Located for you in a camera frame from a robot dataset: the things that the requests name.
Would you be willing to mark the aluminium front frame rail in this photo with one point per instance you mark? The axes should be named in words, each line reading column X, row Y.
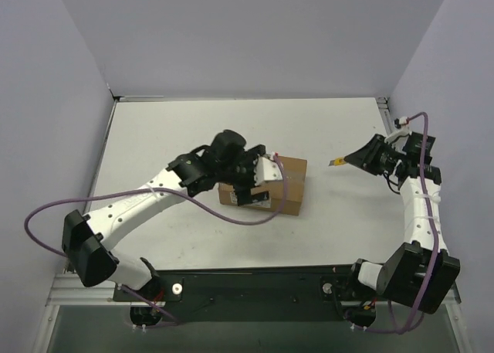
column 61, row 287

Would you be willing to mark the yellow utility knife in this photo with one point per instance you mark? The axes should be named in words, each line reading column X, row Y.
column 337, row 162

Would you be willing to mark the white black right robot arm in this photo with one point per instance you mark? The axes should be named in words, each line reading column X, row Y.
column 399, row 279

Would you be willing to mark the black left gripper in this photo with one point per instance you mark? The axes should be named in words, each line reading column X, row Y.
column 249, row 174

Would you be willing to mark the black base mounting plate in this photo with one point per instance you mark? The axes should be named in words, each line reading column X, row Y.
column 345, row 304

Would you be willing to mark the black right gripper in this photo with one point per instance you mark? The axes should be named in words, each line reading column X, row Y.
column 375, row 154

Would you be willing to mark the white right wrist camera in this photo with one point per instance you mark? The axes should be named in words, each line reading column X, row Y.
column 401, row 130

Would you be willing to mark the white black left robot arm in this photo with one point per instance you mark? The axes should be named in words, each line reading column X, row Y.
column 90, row 240

